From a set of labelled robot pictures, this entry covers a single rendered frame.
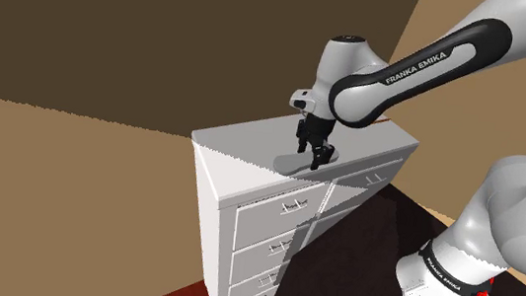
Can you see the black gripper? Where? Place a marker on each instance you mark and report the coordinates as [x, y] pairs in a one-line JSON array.
[[319, 128]]

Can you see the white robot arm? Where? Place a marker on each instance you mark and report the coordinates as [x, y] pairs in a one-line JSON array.
[[502, 223]]

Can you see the white chest of drawers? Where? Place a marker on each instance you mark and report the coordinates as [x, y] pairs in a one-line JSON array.
[[244, 141]]

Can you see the dark robot stand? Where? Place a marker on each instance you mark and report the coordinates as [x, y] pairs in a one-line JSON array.
[[352, 272]]

